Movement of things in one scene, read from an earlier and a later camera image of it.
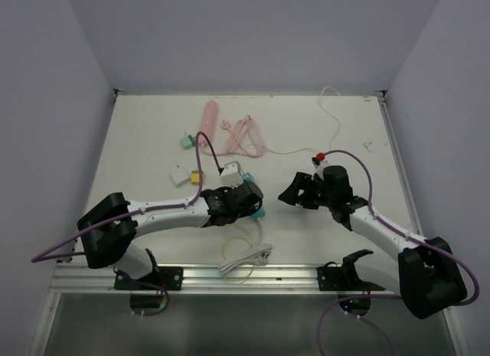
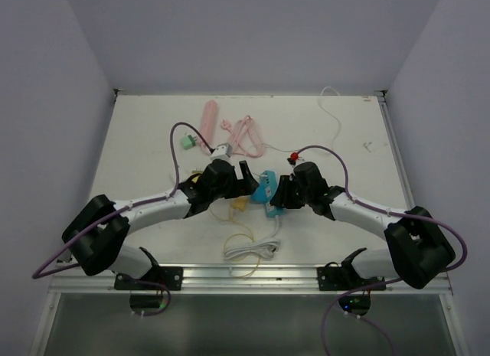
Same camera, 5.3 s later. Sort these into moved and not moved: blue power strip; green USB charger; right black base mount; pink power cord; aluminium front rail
Moved: blue power strip
Not moved: green USB charger; right black base mount; pink power cord; aluminium front rail
